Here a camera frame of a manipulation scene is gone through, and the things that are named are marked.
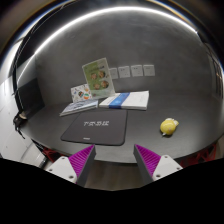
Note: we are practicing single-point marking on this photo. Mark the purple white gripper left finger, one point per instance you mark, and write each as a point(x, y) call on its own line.
point(76, 167)

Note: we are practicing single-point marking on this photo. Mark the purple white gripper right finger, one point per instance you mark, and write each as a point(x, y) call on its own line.
point(153, 166)

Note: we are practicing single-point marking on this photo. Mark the yellow computer mouse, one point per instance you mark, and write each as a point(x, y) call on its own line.
point(168, 126)

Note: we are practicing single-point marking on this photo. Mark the black mouse pad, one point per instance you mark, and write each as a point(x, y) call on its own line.
point(107, 127)

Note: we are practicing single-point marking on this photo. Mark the grey thin magazine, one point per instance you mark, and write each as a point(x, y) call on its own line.
point(79, 106)

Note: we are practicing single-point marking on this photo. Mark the white blue book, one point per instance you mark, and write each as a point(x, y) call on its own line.
point(129, 100)

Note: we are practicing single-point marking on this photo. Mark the small colourful picture card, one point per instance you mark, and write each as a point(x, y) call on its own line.
point(80, 93)

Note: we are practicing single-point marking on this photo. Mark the black monitor panel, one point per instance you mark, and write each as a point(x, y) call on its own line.
point(30, 97)

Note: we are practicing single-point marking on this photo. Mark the green food poster card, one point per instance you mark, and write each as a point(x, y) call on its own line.
point(98, 78)

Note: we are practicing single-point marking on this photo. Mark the white wall socket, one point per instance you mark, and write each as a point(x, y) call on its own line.
point(136, 70)
point(124, 72)
point(149, 70)
point(114, 73)

